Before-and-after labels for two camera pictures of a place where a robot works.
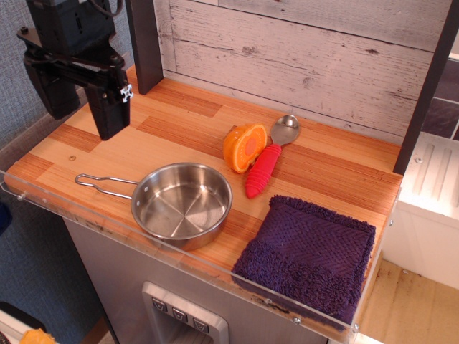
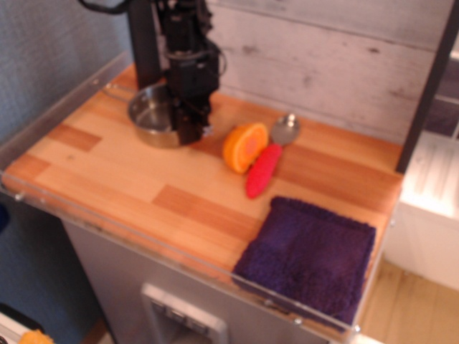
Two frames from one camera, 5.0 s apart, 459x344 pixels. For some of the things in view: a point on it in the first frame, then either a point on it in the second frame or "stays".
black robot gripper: x=74 y=36 to x=194 y=64
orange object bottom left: x=36 y=336 stays
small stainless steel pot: x=180 y=206 to x=150 y=112
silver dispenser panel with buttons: x=169 y=318 stays
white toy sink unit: x=423 y=234 stays
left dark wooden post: x=142 y=24 stays
